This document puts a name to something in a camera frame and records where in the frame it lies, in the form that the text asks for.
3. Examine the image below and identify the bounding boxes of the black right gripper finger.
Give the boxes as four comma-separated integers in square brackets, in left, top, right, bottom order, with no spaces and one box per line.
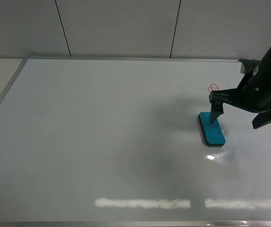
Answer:
[209,101,224,124]
[252,112,271,129]

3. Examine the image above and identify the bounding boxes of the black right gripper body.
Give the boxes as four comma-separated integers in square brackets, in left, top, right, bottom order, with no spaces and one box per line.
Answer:
[209,59,271,113]

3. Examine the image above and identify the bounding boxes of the teal whiteboard eraser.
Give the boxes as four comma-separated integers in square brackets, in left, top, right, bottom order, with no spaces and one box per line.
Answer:
[198,112,226,147]

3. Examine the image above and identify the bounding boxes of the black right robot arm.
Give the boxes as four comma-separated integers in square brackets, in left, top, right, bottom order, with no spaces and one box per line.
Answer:
[209,47,271,129]

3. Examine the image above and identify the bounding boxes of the red marker scribble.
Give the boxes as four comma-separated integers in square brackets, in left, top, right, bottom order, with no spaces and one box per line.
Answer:
[208,83,219,93]

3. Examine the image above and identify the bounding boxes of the white whiteboard with aluminium frame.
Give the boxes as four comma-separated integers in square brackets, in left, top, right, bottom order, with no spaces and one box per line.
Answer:
[0,57,271,227]

